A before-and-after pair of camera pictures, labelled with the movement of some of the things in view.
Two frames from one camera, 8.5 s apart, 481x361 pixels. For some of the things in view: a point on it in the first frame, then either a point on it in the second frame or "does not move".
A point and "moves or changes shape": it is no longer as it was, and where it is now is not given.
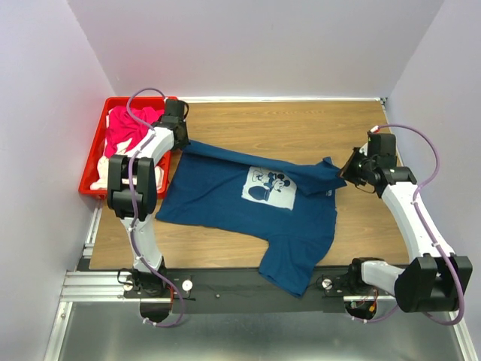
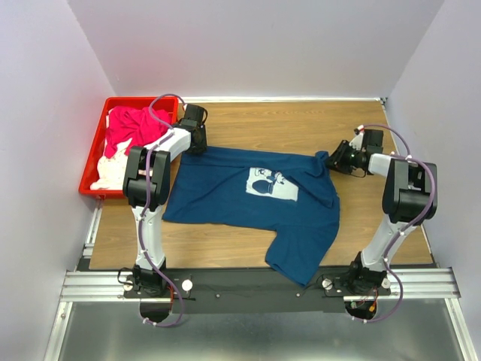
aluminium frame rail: x=84 y=285 does not move
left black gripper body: x=185 y=141 to x=202 y=144
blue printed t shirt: x=288 y=208 moves or changes shape
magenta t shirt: x=121 y=127 does not move
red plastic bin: x=97 y=148 does not move
